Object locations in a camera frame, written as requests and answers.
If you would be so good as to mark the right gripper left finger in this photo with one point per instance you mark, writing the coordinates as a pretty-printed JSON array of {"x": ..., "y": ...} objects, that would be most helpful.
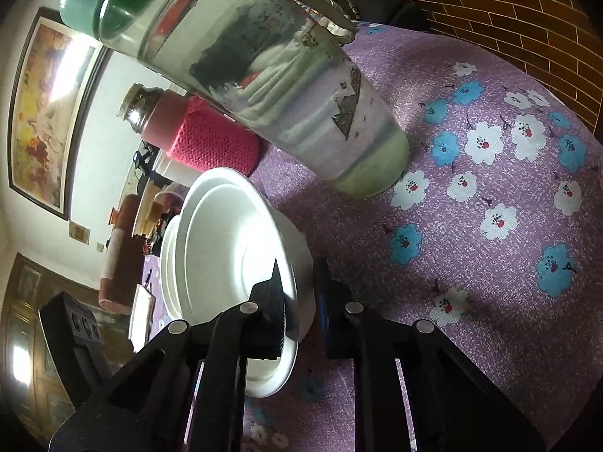
[{"x": 183, "y": 391}]

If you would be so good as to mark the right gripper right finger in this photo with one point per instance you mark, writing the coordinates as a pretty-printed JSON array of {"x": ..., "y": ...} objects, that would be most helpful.
[{"x": 414, "y": 388}]

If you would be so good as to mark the small white foam bowl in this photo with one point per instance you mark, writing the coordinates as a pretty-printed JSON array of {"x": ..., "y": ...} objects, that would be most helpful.
[{"x": 230, "y": 238}]

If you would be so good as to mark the brown armchair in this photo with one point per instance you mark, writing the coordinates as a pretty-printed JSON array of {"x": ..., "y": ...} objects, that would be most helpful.
[{"x": 123, "y": 263}]

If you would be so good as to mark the dark wooden wardrobe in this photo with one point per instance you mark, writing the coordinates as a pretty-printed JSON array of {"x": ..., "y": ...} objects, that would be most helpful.
[{"x": 29, "y": 382}]

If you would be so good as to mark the purple floral tablecloth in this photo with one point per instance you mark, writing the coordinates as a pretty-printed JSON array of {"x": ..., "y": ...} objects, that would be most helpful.
[{"x": 493, "y": 232}]

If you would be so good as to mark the white plastic jar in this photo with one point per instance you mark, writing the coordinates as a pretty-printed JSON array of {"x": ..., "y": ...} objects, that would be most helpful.
[{"x": 174, "y": 170}]

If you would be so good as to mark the pink knit-sleeved bottle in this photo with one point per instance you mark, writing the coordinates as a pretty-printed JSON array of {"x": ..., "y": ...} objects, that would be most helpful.
[{"x": 189, "y": 130}]

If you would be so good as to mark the glass jar green lid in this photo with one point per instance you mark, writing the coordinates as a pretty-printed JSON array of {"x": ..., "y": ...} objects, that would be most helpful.
[{"x": 273, "y": 68}]

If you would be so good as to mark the framed wall painting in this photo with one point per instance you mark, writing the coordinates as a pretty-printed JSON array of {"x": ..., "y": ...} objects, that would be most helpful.
[{"x": 53, "y": 87}]

